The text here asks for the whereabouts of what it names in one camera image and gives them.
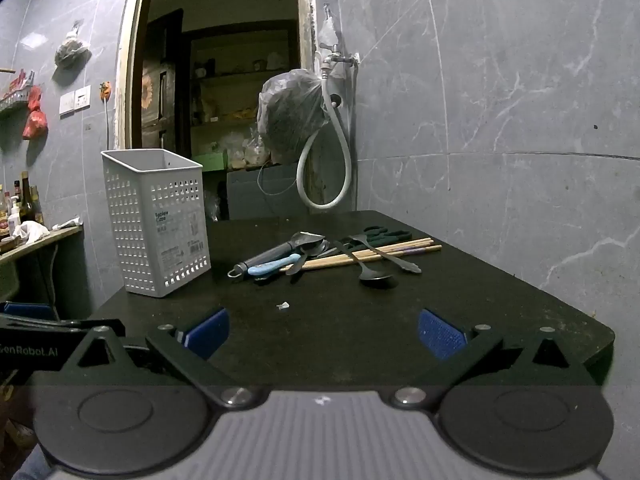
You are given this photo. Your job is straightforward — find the dark wooden door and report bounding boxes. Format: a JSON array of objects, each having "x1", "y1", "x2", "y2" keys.
[{"x1": 141, "y1": 10, "x2": 183, "y2": 148}]

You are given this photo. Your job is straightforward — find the white cord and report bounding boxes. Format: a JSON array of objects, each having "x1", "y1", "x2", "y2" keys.
[{"x1": 102, "y1": 97, "x2": 114, "y2": 152}]

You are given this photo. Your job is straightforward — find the large red mesh bag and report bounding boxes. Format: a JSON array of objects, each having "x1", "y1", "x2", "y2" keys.
[{"x1": 22, "y1": 110, "x2": 49, "y2": 140}]

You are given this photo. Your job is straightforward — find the clear plastic bag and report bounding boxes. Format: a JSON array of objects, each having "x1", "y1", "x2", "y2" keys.
[{"x1": 317, "y1": 4, "x2": 343, "y2": 51}]

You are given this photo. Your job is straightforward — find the metal wall faucet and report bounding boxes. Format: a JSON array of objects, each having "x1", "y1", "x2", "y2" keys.
[{"x1": 314, "y1": 50, "x2": 362, "y2": 81}]

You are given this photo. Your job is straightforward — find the large metal spoon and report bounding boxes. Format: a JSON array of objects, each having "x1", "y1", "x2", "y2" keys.
[{"x1": 332, "y1": 240, "x2": 401, "y2": 289}]

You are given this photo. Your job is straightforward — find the white wall switch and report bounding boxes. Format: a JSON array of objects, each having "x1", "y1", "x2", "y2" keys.
[{"x1": 59, "y1": 85, "x2": 92, "y2": 116}]

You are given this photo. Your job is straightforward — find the white crumpled cloth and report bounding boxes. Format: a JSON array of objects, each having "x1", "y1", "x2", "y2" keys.
[{"x1": 12, "y1": 221, "x2": 51, "y2": 246}]

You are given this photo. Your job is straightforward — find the green box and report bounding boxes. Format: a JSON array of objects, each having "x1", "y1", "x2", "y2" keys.
[{"x1": 192, "y1": 151, "x2": 228, "y2": 171}]

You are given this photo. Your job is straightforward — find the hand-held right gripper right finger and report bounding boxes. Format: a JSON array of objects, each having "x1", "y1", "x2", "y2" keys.
[{"x1": 382, "y1": 308, "x2": 590, "y2": 409}]

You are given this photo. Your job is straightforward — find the wooden kitchen counter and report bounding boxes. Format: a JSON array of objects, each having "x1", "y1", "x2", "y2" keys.
[{"x1": 0, "y1": 225, "x2": 83, "y2": 261}]

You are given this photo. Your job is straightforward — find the dark plastic bag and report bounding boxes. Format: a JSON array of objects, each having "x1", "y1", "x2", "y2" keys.
[{"x1": 257, "y1": 67, "x2": 331, "y2": 165}]

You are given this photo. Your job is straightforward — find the bags of food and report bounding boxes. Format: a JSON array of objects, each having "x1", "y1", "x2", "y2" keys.
[{"x1": 227, "y1": 130, "x2": 271, "y2": 167}]

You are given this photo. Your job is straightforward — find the white perforated utensil basket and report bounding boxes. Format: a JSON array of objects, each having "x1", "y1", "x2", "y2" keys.
[{"x1": 101, "y1": 149, "x2": 212, "y2": 298}]

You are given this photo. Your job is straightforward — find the white hose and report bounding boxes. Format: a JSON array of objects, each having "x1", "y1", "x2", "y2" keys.
[{"x1": 296, "y1": 77, "x2": 352, "y2": 211}]

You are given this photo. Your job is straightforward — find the blue-handled utensil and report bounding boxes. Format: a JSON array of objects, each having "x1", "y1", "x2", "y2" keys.
[{"x1": 248, "y1": 254, "x2": 302, "y2": 277}]

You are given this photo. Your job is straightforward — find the storage shelf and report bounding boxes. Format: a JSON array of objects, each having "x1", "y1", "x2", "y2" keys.
[{"x1": 182, "y1": 20, "x2": 301, "y2": 171}]

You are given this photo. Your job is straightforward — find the ornate-handled metal spoon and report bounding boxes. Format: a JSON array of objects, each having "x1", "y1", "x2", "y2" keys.
[{"x1": 348, "y1": 234, "x2": 422, "y2": 275}]

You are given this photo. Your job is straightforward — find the hanging food bag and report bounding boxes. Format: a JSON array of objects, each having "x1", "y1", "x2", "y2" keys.
[{"x1": 54, "y1": 22, "x2": 93, "y2": 68}]

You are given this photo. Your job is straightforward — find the metal wall rack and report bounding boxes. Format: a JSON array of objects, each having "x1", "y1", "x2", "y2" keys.
[{"x1": 0, "y1": 70, "x2": 36, "y2": 111}]

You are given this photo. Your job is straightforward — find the grey cabinet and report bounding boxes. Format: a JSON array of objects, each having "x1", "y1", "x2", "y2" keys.
[{"x1": 226, "y1": 162, "x2": 306, "y2": 221}]

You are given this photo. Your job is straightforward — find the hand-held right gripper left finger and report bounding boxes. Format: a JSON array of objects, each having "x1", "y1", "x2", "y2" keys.
[{"x1": 60, "y1": 306, "x2": 261, "y2": 409}]

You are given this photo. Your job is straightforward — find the row of condiment bottles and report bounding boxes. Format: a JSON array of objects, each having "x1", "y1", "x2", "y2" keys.
[{"x1": 0, "y1": 170, "x2": 46, "y2": 241}]

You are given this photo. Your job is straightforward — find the green-handled scissors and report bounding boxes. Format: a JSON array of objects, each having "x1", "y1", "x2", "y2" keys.
[{"x1": 340, "y1": 226, "x2": 414, "y2": 251}]

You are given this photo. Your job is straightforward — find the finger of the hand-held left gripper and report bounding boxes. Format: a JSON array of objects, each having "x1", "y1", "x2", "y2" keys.
[{"x1": 0, "y1": 301, "x2": 125, "y2": 337}]

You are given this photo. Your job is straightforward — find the black-handled utensil with ring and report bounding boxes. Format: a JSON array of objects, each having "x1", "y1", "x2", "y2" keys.
[{"x1": 227, "y1": 231, "x2": 327, "y2": 279}]

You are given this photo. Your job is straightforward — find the white door frame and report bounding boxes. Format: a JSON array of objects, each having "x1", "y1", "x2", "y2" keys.
[{"x1": 114, "y1": 0, "x2": 316, "y2": 151}]

